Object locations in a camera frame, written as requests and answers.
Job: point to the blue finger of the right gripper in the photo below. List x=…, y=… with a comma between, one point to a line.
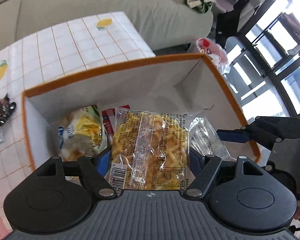
x=236, y=135

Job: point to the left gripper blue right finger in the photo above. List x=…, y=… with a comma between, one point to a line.
x=197, y=162

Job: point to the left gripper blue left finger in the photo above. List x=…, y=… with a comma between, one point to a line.
x=103, y=161

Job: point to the clear white candy packet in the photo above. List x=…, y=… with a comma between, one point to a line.
x=205, y=140

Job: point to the green yellow chip bag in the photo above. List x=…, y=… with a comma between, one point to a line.
x=81, y=133

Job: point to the red snack packet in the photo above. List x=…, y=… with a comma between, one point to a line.
x=111, y=122

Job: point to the yellow noodle snack packet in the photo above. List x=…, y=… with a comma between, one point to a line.
x=150, y=151

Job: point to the dark green snack packet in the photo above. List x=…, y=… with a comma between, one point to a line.
x=7, y=108

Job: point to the orange rimmed white storage box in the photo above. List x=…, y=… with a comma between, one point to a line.
x=181, y=83

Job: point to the pink trash bin with bag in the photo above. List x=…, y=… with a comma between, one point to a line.
x=213, y=51

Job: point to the pink white lemon tablecloth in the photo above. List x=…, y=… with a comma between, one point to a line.
x=50, y=54

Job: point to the beige sofa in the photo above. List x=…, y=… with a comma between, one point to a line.
x=161, y=23

